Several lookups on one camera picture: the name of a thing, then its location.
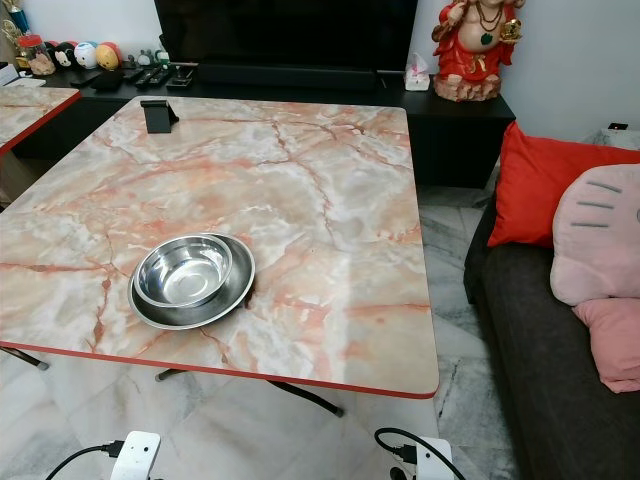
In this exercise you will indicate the marble pattern folding table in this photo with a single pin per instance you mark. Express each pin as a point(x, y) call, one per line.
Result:
point(30, 108)
point(310, 200)

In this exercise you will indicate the red lidded jar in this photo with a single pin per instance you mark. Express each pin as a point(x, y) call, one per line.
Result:
point(38, 56)

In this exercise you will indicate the stainless steel bowl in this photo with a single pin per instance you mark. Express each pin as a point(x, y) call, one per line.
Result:
point(186, 272)

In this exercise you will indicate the black white toy ball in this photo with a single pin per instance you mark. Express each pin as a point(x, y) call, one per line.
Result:
point(66, 54)

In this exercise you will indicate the black phone stand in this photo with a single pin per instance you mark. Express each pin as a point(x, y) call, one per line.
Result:
point(160, 116)

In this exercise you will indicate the white blue toy ball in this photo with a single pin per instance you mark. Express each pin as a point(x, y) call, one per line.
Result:
point(85, 54)

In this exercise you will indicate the yellow red toy ball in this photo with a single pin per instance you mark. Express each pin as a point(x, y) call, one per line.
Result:
point(107, 56)

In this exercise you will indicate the black remote control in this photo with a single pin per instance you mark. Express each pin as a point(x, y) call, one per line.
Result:
point(150, 76)

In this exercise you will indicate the stainless steel plate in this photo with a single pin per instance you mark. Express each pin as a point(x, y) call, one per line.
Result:
point(228, 305)

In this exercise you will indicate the black flat screen television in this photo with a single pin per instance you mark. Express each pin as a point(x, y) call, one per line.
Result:
point(285, 30)

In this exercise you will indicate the black television cabinet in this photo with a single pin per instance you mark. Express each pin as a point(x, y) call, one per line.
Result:
point(460, 140)

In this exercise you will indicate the red laughing Buddha statue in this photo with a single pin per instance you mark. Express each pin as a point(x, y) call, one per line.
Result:
point(472, 55)

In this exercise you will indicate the red cushion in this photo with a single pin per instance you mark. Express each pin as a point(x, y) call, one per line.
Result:
point(530, 190)

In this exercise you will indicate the dark brown sofa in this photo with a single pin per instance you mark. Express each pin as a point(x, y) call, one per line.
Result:
point(540, 380)

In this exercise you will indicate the pink plush whisker cushion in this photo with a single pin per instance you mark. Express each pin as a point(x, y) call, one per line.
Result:
point(600, 250)

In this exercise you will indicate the plain pink pillow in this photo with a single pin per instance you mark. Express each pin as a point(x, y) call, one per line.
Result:
point(615, 345)

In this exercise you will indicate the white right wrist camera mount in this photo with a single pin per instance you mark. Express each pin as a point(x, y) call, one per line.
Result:
point(436, 460)

